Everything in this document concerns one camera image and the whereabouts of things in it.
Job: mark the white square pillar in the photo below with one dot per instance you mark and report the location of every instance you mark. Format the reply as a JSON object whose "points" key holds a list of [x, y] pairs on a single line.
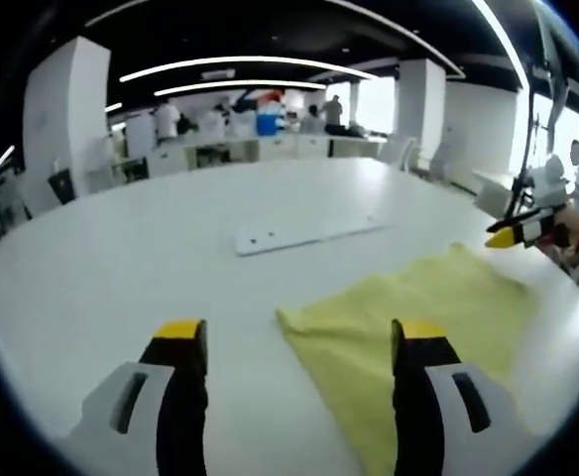
{"points": [[61, 114], [422, 114]]}

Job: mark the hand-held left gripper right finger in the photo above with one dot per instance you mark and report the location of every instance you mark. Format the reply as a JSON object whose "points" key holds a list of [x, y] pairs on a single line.
{"points": [[418, 396]]}

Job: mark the white workbench row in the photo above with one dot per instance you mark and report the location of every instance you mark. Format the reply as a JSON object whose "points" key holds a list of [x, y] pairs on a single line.
{"points": [[279, 148]]}

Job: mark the yellow garment blue grey sleeves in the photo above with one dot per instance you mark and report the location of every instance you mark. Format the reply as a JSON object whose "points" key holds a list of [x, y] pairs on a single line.
{"points": [[369, 347]]}

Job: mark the white cabinet box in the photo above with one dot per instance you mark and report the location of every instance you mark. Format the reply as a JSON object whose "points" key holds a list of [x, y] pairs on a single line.
{"points": [[141, 134]]}

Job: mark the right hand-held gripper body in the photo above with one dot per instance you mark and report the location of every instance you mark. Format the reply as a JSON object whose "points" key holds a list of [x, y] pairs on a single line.
{"points": [[549, 181]]}

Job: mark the white flat socket panel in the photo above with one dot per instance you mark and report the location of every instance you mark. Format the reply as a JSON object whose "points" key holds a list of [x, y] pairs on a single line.
{"points": [[289, 238]]}

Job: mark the black floor bin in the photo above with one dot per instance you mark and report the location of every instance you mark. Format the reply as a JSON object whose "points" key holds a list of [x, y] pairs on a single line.
{"points": [[62, 186]]}

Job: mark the person's right hand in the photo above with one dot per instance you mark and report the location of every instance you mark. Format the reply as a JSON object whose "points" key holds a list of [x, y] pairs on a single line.
{"points": [[574, 225]]}

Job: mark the blue storage bin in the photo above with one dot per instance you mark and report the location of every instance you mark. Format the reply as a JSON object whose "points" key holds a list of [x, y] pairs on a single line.
{"points": [[266, 123]]}

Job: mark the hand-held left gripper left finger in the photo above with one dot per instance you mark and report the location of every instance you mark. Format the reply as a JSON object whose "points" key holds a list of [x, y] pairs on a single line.
{"points": [[180, 387]]}

